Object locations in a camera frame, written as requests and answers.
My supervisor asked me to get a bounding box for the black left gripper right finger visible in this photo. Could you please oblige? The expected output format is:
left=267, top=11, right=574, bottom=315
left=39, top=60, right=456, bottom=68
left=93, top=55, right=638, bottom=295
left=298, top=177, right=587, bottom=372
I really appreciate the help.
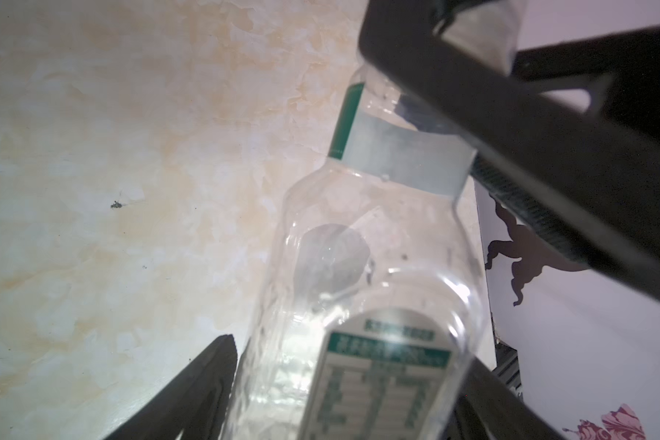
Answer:
left=442, top=359, right=563, bottom=440

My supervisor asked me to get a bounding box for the square clear bottle green label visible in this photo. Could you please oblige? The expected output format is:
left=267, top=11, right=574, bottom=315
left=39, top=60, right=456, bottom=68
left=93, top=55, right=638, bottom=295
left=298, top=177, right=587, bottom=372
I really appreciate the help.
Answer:
left=221, top=60, right=488, bottom=439

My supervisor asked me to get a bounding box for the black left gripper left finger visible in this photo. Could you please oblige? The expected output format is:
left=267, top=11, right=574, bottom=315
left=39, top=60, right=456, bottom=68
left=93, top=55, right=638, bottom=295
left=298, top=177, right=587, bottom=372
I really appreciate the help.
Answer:
left=108, top=335, right=238, bottom=440

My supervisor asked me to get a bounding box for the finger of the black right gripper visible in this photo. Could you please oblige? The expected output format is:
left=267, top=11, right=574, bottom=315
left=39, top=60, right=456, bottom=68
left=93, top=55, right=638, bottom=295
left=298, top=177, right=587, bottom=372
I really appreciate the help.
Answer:
left=359, top=1, right=660, bottom=302
left=513, top=25, right=660, bottom=142

